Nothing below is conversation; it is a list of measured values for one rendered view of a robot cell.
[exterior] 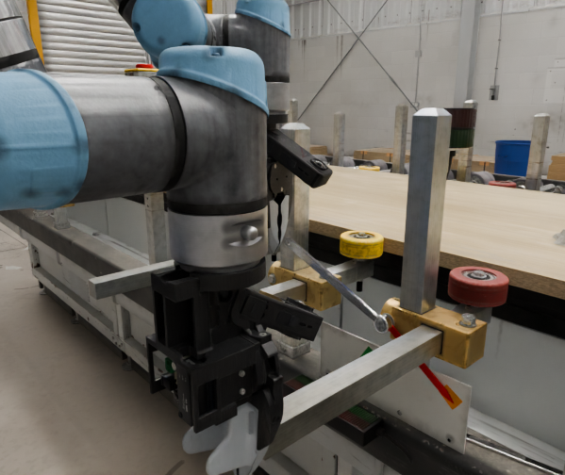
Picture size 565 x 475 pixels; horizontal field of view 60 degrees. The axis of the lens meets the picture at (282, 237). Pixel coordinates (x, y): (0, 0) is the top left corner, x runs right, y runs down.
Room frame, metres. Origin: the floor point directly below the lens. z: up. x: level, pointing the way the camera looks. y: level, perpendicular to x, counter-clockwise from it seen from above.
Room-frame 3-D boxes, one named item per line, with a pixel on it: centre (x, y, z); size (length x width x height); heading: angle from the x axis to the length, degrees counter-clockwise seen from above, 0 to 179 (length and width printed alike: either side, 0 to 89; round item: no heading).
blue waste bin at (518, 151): (5.95, -2.87, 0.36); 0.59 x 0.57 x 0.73; 133
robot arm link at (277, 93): (0.74, 0.03, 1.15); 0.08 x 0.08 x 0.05
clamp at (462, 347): (0.61, -0.21, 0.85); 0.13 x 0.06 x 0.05; 42
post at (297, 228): (0.82, -0.02, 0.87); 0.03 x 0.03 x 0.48; 42
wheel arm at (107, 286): (0.93, 0.17, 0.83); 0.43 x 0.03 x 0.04; 132
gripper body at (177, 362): (0.36, 0.05, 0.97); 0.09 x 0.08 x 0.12; 132
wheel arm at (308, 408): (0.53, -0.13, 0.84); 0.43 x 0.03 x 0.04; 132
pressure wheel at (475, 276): (0.66, -0.28, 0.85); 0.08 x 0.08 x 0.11
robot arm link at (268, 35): (0.74, 0.03, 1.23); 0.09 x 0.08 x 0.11; 91
